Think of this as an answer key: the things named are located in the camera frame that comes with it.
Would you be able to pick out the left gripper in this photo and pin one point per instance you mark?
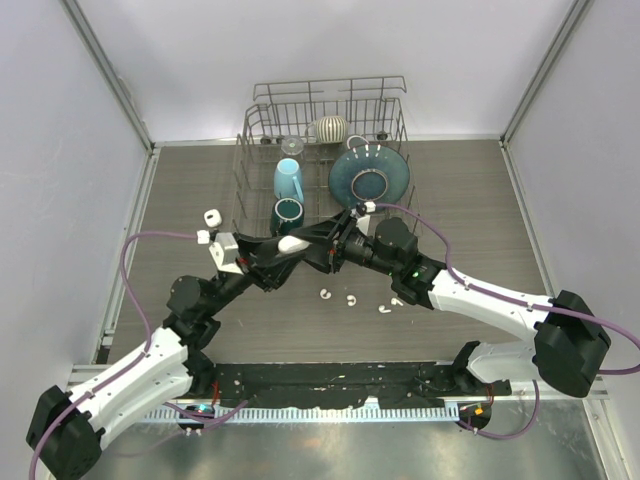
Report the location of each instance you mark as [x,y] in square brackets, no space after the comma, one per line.
[265,268]

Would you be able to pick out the oval white charging case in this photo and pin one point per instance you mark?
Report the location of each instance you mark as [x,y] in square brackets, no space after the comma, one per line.
[290,245]

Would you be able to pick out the small white-rimmed bowl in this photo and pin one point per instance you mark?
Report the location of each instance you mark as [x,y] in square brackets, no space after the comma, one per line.
[355,141]

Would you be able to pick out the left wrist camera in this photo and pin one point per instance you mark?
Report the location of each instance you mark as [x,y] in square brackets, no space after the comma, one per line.
[223,249]

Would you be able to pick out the white slotted cable duct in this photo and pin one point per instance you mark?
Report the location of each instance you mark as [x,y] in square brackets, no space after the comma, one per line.
[370,412]

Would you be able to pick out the small white charging case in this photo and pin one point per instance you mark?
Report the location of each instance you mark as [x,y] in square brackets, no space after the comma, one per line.
[213,218]

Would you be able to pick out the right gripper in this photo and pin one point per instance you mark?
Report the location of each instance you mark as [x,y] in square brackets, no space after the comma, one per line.
[318,255]

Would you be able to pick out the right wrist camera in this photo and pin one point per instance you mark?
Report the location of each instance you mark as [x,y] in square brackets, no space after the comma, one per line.
[362,214]

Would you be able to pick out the light blue mug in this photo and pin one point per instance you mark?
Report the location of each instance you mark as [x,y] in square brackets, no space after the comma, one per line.
[288,180]

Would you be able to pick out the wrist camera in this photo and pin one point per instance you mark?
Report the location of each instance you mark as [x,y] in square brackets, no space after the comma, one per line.
[223,249]
[362,214]

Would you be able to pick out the striped ceramic mug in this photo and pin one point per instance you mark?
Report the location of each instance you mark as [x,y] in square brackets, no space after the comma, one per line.
[331,129]

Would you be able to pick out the wire dish rack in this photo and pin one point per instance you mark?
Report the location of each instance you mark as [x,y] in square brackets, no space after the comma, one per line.
[372,108]

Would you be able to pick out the large teal plate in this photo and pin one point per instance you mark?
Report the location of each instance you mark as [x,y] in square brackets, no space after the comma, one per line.
[369,173]

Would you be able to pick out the dark teal mug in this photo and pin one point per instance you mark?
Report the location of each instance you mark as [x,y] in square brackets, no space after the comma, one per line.
[287,214]

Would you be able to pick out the clear glass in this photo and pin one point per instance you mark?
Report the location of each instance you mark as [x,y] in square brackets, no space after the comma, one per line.
[292,146]

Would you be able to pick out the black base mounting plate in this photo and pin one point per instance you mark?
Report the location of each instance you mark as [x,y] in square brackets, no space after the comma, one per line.
[339,385]

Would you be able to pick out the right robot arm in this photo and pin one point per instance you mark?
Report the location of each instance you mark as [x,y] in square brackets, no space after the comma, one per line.
[553,343]

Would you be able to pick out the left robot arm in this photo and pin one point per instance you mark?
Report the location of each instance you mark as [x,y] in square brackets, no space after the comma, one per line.
[71,429]

